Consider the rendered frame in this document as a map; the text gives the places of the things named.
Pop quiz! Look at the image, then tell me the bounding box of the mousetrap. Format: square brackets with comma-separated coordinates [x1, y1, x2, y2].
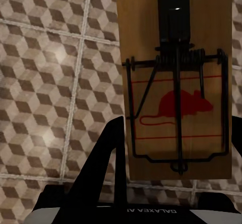
[116, 0, 232, 181]

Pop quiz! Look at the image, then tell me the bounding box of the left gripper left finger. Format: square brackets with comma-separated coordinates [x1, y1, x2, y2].
[52, 116, 128, 224]

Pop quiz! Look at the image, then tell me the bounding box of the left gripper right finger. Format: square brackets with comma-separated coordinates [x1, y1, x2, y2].
[232, 116, 242, 156]

